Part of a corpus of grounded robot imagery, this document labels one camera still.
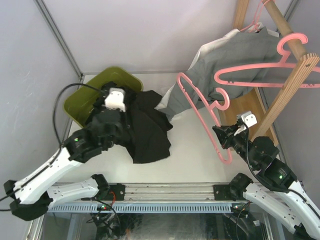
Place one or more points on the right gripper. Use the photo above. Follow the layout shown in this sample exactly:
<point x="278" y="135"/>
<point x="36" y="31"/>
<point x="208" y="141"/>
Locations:
<point x="226" y="133"/>

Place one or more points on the black shirt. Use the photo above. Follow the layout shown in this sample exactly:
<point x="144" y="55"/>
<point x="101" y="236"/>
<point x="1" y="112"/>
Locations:
<point x="98" y="105"/>
<point x="142" y="129"/>

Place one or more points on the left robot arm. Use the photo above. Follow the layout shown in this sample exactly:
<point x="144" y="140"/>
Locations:
<point x="70" y="155"/>

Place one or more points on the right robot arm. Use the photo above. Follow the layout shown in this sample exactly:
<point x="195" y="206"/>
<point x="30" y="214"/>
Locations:
<point x="298" y="213"/>

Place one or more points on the white shirt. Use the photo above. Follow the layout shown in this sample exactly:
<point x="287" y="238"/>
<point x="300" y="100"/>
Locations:
<point x="200" y="57"/>

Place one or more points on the grey shirt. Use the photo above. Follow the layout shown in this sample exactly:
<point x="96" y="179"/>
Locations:
<point x="268" y="45"/>

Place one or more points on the pink hanger under white shirt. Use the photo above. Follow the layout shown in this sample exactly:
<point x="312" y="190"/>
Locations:
<point x="253" y="26"/>

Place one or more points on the wooden clothes rack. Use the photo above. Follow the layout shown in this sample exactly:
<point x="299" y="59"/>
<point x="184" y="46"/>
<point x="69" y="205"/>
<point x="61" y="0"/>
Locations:
<point x="295" y="57"/>

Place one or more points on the green plastic basket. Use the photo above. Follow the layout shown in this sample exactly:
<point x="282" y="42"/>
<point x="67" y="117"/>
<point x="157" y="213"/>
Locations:
<point x="79" y="105"/>

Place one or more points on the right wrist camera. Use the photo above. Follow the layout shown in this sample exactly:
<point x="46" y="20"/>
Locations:
<point x="245" y="120"/>

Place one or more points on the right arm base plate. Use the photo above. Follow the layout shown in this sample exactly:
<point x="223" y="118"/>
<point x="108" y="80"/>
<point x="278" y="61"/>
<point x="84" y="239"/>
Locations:
<point x="222" y="192"/>

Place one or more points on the aluminium frame rail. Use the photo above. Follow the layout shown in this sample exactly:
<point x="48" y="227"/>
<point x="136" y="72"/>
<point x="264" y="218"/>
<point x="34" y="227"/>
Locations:
<point x="134" y="192"/>

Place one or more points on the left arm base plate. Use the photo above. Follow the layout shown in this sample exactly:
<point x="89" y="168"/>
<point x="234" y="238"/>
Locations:
<point x="115" y="191"/>

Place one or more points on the slotted cable duct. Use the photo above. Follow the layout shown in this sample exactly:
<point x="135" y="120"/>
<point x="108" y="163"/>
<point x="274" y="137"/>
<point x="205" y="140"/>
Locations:
<point x="144" y="208"/>

